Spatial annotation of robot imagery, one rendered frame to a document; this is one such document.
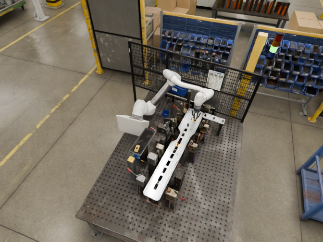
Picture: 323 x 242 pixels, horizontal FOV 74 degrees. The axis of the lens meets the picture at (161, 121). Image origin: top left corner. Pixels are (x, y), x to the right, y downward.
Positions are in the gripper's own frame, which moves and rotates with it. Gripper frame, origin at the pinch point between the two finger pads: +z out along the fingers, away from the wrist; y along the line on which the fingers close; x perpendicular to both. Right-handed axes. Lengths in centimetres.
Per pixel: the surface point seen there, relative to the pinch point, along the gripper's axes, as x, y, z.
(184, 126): 15.8, 8.7, 4.6
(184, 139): 35.0, 0.5, 4.5
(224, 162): 24, -53, 35
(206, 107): -24.2, -7.9, -1.3
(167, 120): 28.9, 27.0, -10.5
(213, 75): -55, -2, -33
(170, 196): 109, -13, 0
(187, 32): -194, 86, -14
